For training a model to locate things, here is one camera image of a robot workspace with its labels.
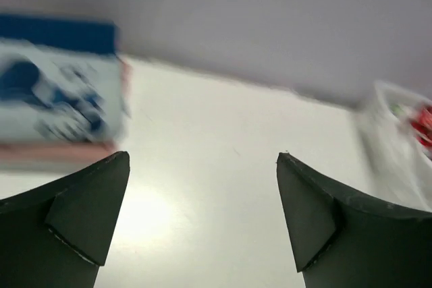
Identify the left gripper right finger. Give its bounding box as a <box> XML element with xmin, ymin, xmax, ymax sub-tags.
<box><xmin>277</xmin><ymin>153</ymin><xmax>431</xmax><ymax>288</ymax></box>

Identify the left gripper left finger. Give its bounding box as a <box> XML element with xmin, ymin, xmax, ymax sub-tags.
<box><xmin>1</xmin><ymin>151</ymin><xmax>130</xmax><ymax>287</ymax></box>

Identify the white red print t shirt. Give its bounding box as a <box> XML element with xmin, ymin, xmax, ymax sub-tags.
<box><xmin>389</xmin><ymin>102</ymin><xmax>431</xmax><ymax>160</ymax></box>

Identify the white graphic t shirt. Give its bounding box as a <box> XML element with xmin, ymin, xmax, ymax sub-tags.
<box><xmin>1</xmin><ymin>38</ymin><xmax>125</xmax><ymax>143</ymax></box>

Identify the blue t shirt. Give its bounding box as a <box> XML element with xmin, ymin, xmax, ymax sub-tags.
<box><xmin>1</xmin><ymin>13</ymin><xmax>116</xmax><ymax>55</ymax></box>

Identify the white plastic basket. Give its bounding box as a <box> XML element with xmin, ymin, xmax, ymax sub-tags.
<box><xmin>355</xmin><ymin>81</ymin><xmax>431</xmax><ymax>212</ymax></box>

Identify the folded pink t shirt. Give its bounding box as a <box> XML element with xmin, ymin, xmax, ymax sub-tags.
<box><xmin>1</xmin><ymin>60</ymin><xmax>129</xmax><ymax>161</ymax></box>

